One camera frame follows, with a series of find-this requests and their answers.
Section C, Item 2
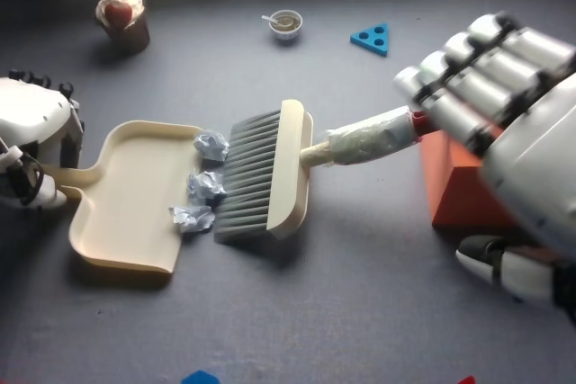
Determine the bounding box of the grey table cloth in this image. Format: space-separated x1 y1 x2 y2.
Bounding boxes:
0 0 576 384

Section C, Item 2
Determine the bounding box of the toy cupcake with strawberry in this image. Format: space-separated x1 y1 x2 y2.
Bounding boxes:
94 0 151 53

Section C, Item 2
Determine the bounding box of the orange rectangular block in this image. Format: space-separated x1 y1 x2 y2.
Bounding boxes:
420 129 518 228

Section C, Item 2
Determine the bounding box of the blue triangle block with holes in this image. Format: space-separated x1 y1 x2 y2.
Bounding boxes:
348 22 391 58

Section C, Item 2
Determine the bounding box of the cream plastic dustpan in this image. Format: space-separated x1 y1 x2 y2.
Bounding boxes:
42 120 204 276

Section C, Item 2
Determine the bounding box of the small blue toy piece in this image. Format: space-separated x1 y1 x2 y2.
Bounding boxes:
181 369 222 384

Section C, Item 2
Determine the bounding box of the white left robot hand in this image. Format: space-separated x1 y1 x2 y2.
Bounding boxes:
0 67 86 169

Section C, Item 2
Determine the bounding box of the small white food cup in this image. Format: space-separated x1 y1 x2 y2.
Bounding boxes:
271 9 304 45

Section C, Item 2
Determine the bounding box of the crumpled white paper ball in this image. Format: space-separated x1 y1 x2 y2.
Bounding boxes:
186 169 228 201
193 130 230 165
168 204 216 235

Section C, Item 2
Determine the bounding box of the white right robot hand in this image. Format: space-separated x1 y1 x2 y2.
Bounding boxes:
391 12 576 311

